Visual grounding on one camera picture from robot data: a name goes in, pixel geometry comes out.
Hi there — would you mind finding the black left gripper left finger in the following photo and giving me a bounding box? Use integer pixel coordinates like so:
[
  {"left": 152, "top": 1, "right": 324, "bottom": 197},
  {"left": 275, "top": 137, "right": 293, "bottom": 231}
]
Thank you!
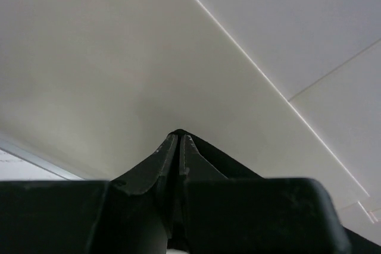
[{"left": 0, "top": 133, "right": 179, "bottom": 254}]

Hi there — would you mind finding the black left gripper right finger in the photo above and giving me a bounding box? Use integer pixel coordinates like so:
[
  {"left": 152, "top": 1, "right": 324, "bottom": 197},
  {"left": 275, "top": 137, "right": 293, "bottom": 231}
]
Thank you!
[{"left": 177, "top": 133, "right": 352, "bottom": 254}]

